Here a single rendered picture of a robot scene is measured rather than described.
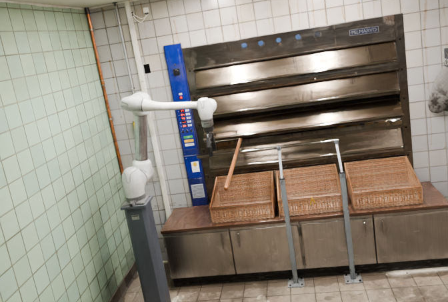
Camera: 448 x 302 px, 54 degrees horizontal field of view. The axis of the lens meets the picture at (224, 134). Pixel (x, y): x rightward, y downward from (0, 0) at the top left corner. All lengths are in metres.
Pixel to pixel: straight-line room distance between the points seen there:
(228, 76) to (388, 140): 1.56
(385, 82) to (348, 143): 0.64
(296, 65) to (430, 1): 1.21
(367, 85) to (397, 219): 1.17
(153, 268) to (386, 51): 2.68
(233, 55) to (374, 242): 2.03
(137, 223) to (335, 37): 2.29
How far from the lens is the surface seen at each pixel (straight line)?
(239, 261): 4.05
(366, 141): 4.25
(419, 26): 4.21
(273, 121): 4.12
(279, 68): 4.07
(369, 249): 4.02
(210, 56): 4.12
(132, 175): 3.47
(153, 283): 3.78
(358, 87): 4.14
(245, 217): 3.90
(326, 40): 4.09
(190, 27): 4.13
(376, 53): 4.14
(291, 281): 4.09
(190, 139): 4.23
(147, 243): 3.62
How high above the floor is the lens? 2.14
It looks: 12 degrees down
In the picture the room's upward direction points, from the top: 9 degrees counter-clockwise
